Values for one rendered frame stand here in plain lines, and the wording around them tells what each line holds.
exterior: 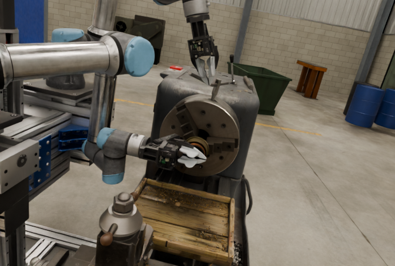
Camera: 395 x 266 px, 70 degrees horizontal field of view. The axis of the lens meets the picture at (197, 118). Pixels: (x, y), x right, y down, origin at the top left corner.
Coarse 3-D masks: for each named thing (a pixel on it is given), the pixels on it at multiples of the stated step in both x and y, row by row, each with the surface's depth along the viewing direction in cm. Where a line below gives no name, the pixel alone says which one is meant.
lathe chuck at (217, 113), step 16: (192, 96) 113; (208, 96) 112; (176, 112) 107; (192, 112) 106; (208, 112) 105; (224, 112) 104; (160, 128) 110; (176, 128) 109; (208, 128) 107; (224, 128) 106; (208, 160) 111; (224, 160) 110
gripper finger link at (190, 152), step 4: (180, 148) 93; (184, 148) 93; (188, 148) 93; (184, 152) 91; (188, 152) 91; (192, 152) 92; (196, 152) 93; (200, 152) 93; (188, 156) 89; (192, 156) 89; (200, 156) 93; (204, 156) 93
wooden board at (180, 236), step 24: (144, 192) 104; (168, 192) 106; (192, 192) 107; (144, 216) 91; (168, 216) 93; (192, 216) 96; (216, 216) 98; (168, 240) 80; (192, 240) 85; (216, 240) 87; (216, 264) 80
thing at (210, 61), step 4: (212, 56) 88; (208, 60) 89; (212, 60) 89; (208, 64) 89; (212, 64) 89; (212, 68) 88; (208, 72) 90; (212, 72) 87; (212, 76) 90; (212, 80) 91
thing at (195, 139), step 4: (196, 136) 100; (188, 140) 100; (192, 140) 98; (196, 140) 97; (200, 140) 99; (204, 140) 99; (192, 144) 95; (196, 144) 95; (200, 144) 97; (204, 144) 98; (196, 148) 94; (200, 148) 94; (204, 148) 97; (208, 148) 100; (204, 152) 95; (208, 152) 101; (196, 156) 101; (196, 164) 96
